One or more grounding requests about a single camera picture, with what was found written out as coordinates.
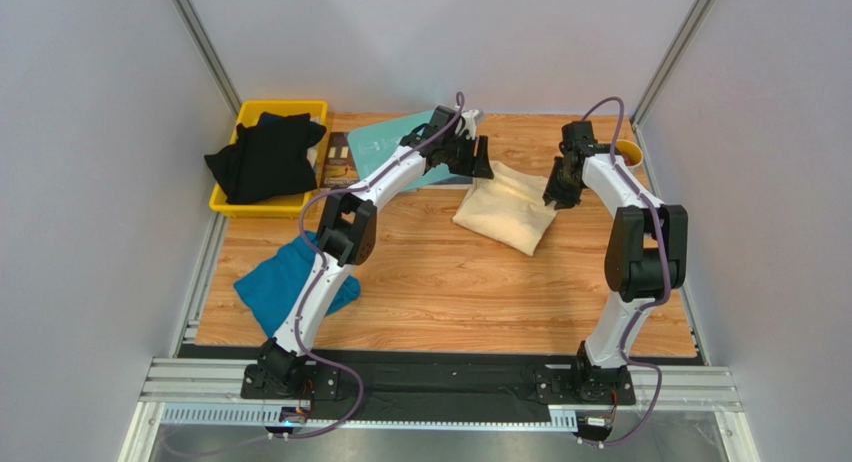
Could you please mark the yellow plastic bin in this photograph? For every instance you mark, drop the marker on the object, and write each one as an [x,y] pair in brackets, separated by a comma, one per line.
[282,206]

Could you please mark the cream t-shirt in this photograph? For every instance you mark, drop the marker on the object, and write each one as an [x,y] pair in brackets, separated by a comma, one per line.
[507,208]

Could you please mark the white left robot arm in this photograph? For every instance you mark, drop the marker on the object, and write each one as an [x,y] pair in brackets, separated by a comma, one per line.
[347,237]

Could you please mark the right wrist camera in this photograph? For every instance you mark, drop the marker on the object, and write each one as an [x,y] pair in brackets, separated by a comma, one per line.
[578,139]

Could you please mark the right aluminium frame post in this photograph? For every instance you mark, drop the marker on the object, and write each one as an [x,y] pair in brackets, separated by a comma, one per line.
[681,41]

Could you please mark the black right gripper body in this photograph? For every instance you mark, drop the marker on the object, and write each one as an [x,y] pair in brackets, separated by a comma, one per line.
[564,181]

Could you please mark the blue t-shirt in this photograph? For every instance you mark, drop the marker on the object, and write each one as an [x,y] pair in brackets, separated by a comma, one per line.
[273,288]

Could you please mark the black t-shirt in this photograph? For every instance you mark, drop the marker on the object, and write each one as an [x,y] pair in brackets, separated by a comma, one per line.
[269,159]

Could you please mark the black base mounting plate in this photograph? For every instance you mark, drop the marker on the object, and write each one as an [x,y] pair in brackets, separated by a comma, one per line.
[406,386]

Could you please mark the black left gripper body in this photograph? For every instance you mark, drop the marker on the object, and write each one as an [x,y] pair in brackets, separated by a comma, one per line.
[461,144]

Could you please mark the aluminium front frame rail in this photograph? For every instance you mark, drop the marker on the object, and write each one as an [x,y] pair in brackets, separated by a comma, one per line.
[679,388]

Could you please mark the white patterned mug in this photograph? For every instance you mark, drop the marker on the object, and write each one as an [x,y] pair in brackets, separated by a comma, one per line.
[631,153]

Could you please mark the teal folding board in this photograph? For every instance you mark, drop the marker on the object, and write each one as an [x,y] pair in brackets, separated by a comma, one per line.
[371,145]

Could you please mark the left aluminium frame post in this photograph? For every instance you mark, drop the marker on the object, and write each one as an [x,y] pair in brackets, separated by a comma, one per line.
[192,21]

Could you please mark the aluminium frame post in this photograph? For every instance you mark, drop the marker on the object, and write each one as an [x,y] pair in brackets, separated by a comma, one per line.
[192,21]
[681,41]

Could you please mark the dark Edward Tulane book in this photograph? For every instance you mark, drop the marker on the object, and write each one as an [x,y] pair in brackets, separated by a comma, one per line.
[339,169]

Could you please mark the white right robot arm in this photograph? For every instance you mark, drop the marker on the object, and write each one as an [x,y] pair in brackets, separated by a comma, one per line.
[645,258]

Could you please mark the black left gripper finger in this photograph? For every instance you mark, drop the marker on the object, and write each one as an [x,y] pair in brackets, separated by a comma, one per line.
[481,162]
[466,165]

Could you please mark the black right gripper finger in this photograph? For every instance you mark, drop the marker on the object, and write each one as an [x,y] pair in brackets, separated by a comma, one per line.
[552,191]
[566,197]

